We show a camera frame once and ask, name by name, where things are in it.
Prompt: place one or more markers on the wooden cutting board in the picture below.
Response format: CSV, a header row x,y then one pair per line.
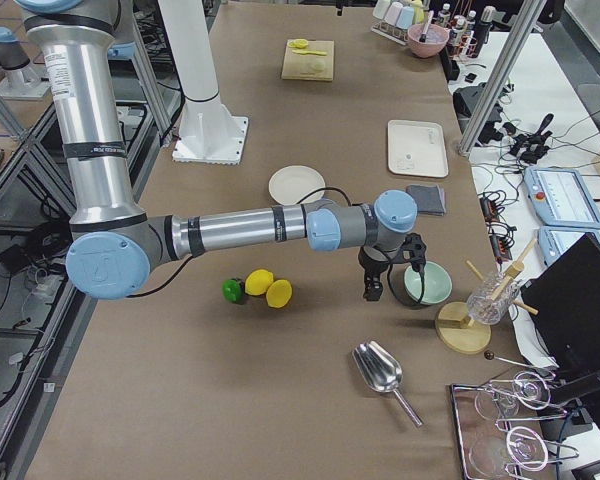
x,y
308,67

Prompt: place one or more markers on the round white plate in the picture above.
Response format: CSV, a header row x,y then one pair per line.
x,y
296,183

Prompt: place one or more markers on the pastel cup rack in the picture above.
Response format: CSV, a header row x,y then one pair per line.
x,y
394,18

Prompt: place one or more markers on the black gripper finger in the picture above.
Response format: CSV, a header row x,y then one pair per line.
x,y
367,291
375,291

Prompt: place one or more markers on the blue teach pendant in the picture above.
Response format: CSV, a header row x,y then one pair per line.
x,y
560,197
554,241

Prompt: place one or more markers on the green lime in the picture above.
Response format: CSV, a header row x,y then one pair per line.
x,y
233,290

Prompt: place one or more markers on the pink bowl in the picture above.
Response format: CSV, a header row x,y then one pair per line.
x,y
436,39

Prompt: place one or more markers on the metal scoop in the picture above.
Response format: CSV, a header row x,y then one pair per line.
x,y
383,374

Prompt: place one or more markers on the yellow lemon whole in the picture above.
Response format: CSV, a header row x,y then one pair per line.
x,y
258,282

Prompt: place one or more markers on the mint green bowl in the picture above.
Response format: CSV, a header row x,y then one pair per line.
x,y
437,285

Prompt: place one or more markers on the aluminium frame post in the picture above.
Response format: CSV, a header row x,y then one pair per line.
x,y
528,14

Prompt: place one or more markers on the wire glass rack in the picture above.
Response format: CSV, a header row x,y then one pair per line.
x,y
497,426

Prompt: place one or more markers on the grey folded cloth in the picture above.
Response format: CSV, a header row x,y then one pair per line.
x,y
430,199

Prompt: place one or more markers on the clear glass cup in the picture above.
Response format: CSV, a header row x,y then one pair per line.
x,y
485,309

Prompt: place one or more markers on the second grey robot arm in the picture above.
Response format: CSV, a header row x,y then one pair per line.
x,y
23,79

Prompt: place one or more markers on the wooden cup stand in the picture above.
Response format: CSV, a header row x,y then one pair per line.
x,y
458,330

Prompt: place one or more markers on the yellow lemon half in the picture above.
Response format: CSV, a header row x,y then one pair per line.
x,y
279,293

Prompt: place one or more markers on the black monitor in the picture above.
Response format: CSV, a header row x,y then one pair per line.
x,y
567,297

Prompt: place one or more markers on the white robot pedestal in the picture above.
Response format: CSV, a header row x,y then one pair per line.
x,y
208,132

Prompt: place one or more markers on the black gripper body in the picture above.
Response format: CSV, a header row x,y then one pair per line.
x,y
370,264

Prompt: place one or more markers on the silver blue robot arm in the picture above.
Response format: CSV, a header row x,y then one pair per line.
x,y
116,245

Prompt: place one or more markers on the rectangular white tray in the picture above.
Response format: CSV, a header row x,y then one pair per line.
x,y
416,148

